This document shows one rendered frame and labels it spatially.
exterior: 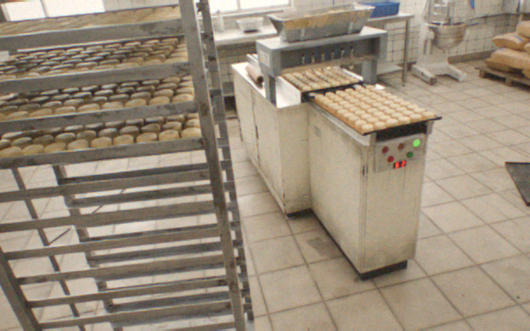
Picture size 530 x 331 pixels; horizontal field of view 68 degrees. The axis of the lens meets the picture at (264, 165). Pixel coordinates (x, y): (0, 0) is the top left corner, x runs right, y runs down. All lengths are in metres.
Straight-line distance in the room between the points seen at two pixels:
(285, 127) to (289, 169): 0.29
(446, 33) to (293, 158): 3.47
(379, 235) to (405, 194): 0.25
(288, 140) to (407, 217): 0.83
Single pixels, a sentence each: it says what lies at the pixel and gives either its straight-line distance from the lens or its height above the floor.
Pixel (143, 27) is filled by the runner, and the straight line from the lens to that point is 0.92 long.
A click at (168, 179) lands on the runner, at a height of 1.14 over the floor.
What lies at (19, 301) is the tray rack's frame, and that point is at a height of 0.82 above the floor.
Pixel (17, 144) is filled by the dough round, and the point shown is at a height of 1.24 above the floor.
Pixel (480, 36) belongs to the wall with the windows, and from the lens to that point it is 7.02.
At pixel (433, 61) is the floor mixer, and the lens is 6.02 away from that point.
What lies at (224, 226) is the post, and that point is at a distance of 1.06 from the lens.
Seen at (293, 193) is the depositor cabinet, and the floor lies 0.23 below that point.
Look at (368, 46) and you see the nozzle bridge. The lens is 2.60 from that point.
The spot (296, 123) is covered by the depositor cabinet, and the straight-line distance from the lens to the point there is 2.43.
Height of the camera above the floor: 1.60
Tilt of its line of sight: 27 degrees down
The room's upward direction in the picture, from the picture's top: 6 degrees counter-clockwise
